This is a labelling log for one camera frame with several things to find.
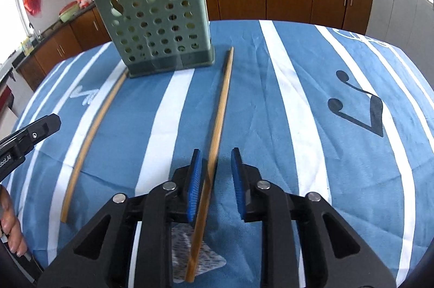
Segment bamboo chopstick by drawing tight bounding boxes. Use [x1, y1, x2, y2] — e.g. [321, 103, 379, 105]
[59, 68, 130, 223]
[185, 47, 235, 283]

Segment person's left hand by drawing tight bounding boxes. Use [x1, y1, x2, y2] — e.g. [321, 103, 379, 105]
[1, 186, 27, 257]

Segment yellow dish soap bottle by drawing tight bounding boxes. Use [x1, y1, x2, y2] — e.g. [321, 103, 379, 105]
[21, 37, 34, 56]

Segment blue white striped tablecloth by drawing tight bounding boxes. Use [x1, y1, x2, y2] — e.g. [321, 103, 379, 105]
[4, 21, 433, 287]

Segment green basin with red lid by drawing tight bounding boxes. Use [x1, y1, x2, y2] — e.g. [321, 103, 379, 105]
[59, 1, 79, 23]

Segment red white bag on counter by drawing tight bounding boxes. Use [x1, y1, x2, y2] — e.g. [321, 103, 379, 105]
[77, 0, 93, 9]

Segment green perforated utensil holder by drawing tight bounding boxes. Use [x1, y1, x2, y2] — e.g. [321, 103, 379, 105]
[93, 0, 215, 78]

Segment lower wooden base cabinets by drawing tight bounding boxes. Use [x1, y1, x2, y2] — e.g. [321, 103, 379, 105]
[12, 0, 373, 90]

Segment red plastic bag on wall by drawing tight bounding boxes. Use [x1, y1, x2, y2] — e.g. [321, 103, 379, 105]
[23, 0, 41, 16]

